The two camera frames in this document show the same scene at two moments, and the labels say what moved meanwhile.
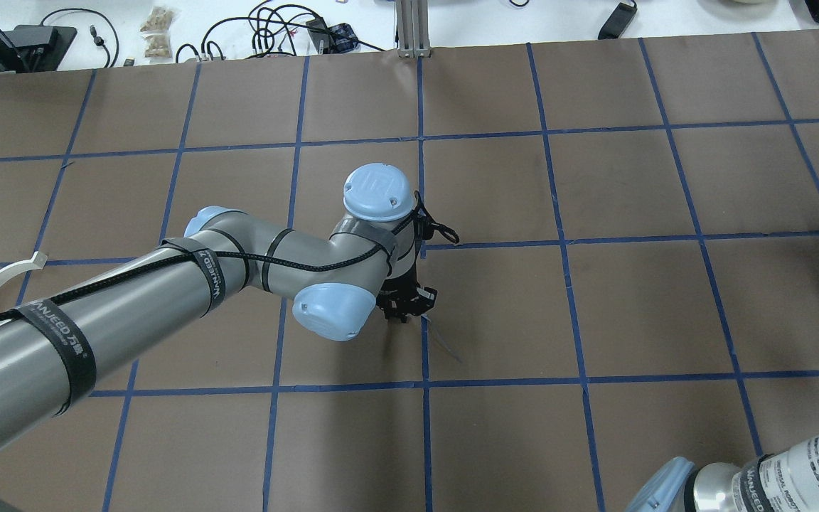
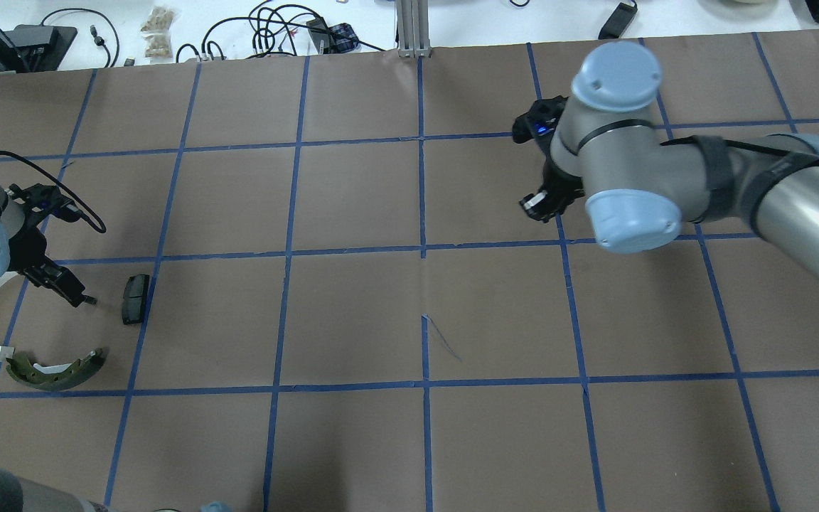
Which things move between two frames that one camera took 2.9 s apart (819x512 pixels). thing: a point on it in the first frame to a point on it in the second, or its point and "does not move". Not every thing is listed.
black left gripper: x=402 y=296 to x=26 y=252
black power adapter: x=618 y=22 does not move
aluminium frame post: x=413 y=30 does not move
